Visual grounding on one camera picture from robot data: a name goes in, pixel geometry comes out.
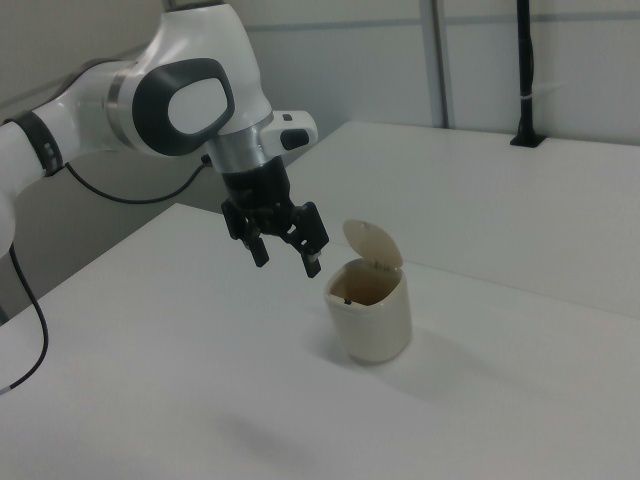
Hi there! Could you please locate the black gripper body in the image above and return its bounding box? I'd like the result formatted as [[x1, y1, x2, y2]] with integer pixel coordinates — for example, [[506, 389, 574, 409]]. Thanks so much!
[[219, 157, 297, 232]]

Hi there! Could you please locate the small white lidded bin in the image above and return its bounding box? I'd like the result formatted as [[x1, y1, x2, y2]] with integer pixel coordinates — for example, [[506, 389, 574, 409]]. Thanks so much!
[[323, 217, 413, 365]]

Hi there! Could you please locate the black pole with base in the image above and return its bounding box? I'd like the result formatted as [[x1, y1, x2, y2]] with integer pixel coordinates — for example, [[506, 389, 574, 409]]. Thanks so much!
[[509, 0, 546, 149]]

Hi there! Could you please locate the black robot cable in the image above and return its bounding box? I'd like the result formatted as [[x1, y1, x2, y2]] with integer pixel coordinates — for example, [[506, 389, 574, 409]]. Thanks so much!
[[0, 154, 211, 397]]

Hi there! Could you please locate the grey partition post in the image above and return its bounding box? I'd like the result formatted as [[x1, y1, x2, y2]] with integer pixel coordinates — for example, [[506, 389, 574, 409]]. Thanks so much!
[[426, 0, 452, 129]]

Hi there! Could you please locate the black cable strap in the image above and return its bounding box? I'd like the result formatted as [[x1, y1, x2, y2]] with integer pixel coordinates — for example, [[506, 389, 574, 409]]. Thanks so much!
[[3, 110, 65, 177]]

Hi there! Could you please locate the white cable tie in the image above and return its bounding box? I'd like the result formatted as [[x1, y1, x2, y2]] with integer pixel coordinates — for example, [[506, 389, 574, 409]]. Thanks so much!
[[518, 82, 564, 103]]

